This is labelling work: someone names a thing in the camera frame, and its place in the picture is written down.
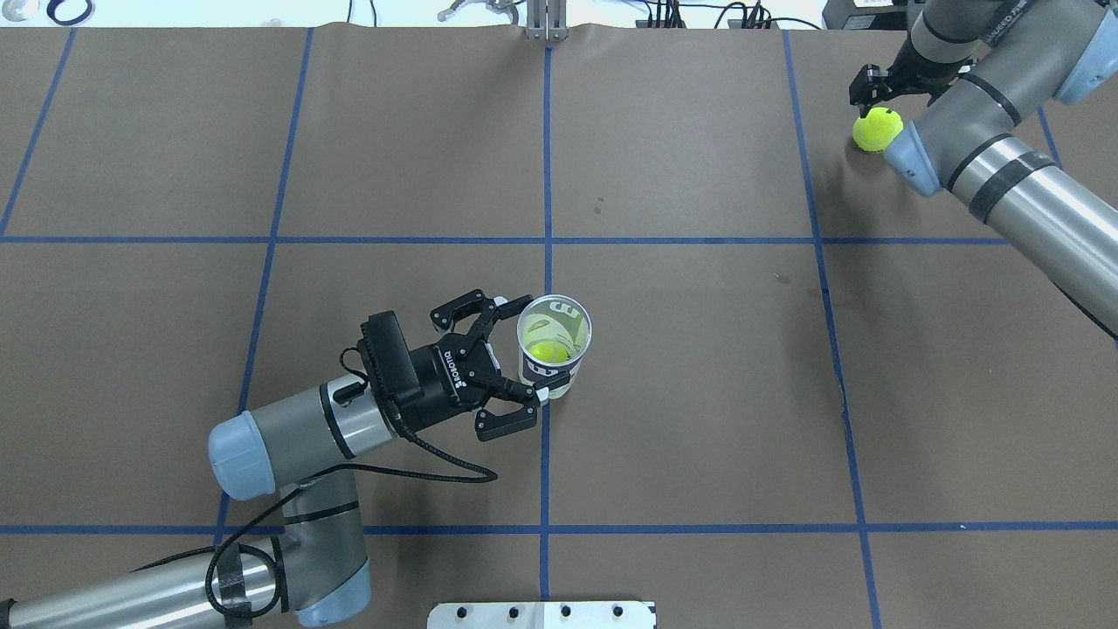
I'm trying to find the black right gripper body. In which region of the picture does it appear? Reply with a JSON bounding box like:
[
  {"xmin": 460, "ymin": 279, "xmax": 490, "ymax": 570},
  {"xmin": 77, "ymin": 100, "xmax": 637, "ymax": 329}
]
[{"xmin": 887, "ymin": 39, "xmax": 975, "ymax": 97}]

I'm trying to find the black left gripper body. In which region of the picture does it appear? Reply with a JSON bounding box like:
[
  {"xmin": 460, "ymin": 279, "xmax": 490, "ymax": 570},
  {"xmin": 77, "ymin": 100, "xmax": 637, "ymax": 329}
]
[{"xmin": 402, "ymin": 343, "xmax": 500, "ymax": 432}]

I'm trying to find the clear tennis ball can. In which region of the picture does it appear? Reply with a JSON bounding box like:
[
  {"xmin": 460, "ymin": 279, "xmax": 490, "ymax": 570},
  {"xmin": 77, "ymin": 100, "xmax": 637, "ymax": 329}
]
[{"xmin": 517, "ymin": 294, "xmax": 593, "ymax": 401}]

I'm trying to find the yellow Wilson tennis ball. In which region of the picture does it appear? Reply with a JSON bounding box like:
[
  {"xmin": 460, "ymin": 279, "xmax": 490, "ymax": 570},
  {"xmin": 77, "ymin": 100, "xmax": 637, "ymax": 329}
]
[{"xmin": 528, "ymin": 340, "xmax": 571, "ymax": 363}]

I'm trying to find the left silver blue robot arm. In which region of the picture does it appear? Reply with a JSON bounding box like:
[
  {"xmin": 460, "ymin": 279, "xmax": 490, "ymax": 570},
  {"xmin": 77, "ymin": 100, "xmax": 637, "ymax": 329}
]
[{"xmin": 3, "ymin": 289, "xmax": 571, "ymax": 628}]

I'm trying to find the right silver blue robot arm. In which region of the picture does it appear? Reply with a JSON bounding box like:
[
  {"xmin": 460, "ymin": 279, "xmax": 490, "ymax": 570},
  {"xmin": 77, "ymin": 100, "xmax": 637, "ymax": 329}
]
[{"xmin": 849, "ymin": 1, "xmax": 1117, "ymax": 337}]

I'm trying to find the black box with label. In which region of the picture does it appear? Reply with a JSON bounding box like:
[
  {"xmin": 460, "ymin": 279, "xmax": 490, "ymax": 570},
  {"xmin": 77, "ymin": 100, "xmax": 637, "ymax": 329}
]
[{"xmin": 822, "ymin": 0, "xmax": 909, "ymax": 31}]

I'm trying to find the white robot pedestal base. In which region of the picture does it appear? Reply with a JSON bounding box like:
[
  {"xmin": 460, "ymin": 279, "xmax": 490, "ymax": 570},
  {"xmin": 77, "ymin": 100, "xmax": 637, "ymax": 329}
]
[{"xmin": 426, "ymin": 600, "xmax": 659, "ymax": 628}]

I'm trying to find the aluminium frame post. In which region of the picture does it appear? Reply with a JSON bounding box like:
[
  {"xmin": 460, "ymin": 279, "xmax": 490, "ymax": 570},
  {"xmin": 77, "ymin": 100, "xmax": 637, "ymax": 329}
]
[{"xmin": 524, "ymin": 0, "xmax": 569, "ymax": 42}]

